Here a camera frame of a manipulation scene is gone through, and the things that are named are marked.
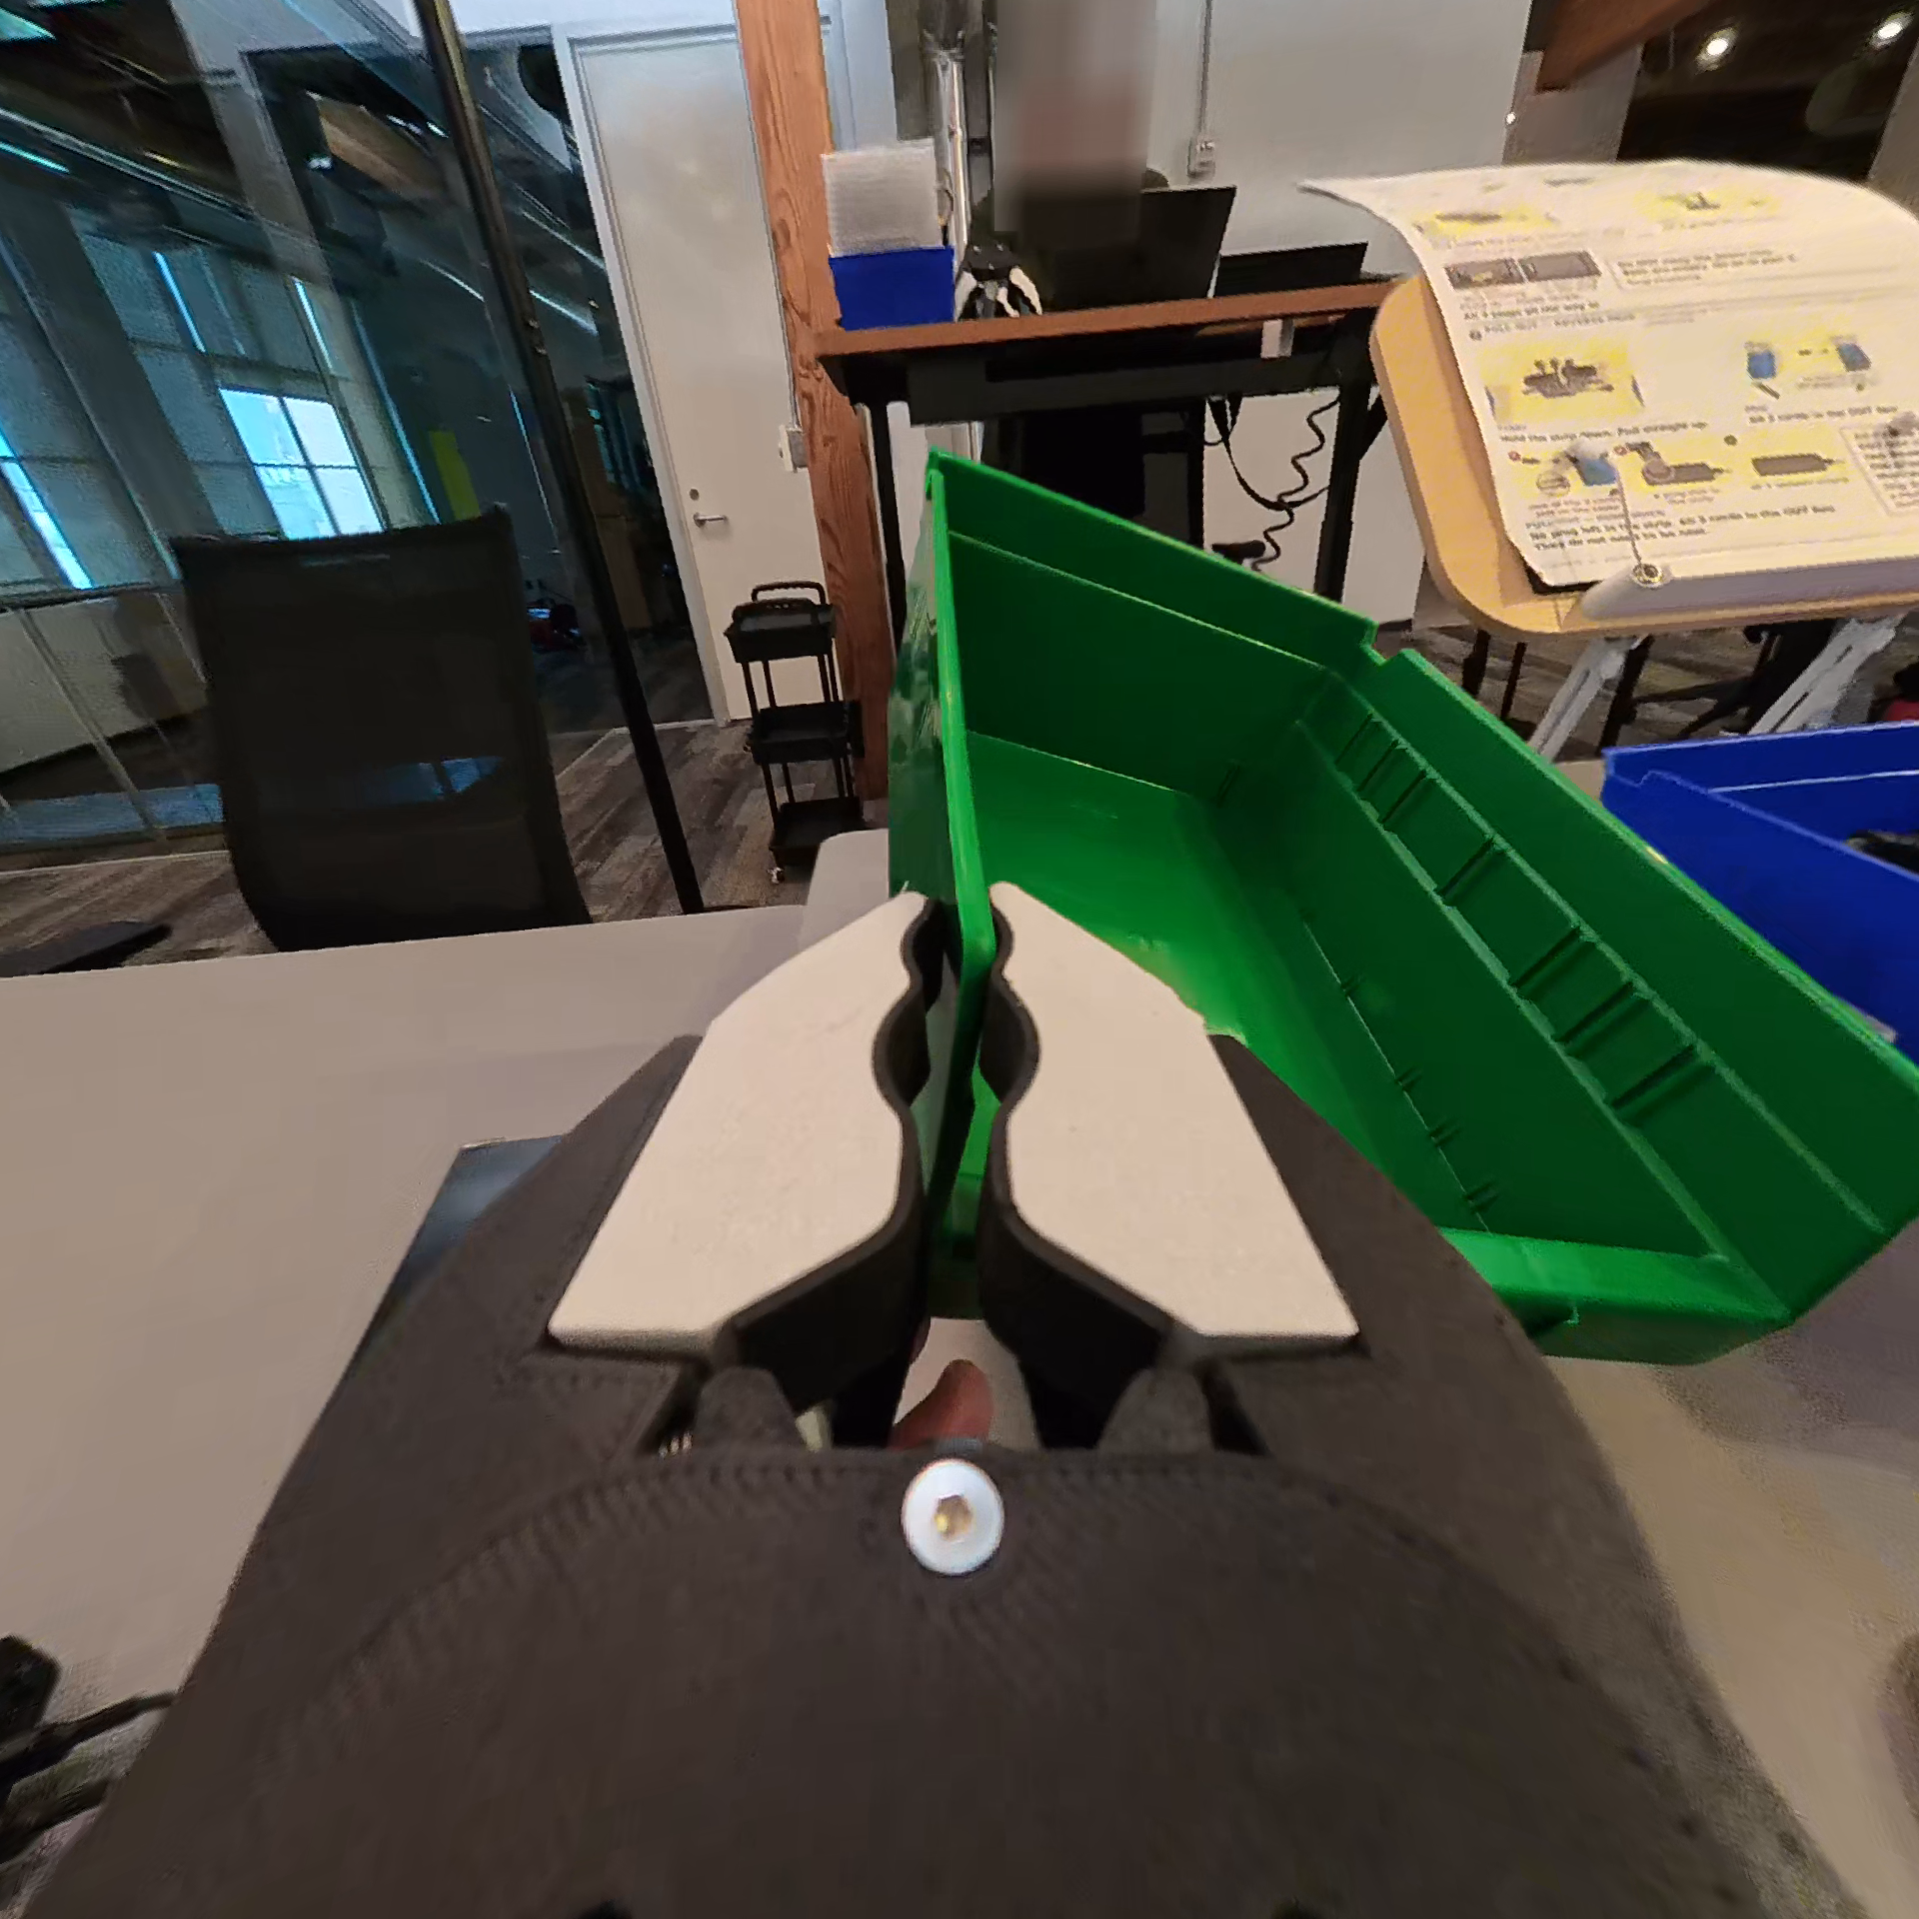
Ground glass window wall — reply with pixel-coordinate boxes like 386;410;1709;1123
0;0;706;916

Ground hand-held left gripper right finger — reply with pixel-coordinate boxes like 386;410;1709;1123
975;883;1365;1374

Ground wooden edged desk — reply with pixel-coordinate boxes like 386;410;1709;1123
817;276;1403;609

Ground blue storage bin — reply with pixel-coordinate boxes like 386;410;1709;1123
830;244;961;332

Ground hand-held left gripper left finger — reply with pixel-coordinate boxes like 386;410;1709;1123
547;891;950;1374

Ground green plastic bin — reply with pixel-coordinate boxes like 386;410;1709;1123
887;450;1919;1366

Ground round wooden side table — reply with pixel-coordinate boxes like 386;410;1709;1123
1372;271;1919;641

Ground printed instruction sheet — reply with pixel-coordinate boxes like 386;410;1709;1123
1304;157;1919;595

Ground black laptop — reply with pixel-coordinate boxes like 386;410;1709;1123
1036;183;1240;302

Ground blue plastic bin with label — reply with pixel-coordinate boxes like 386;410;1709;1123
1603;719;1919;1058

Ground black chair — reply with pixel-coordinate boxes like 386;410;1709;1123
169;507;591;952

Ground black rolling cart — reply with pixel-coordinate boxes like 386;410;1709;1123
725;582;867;879

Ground white door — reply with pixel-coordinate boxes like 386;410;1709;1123
563;24;817;725

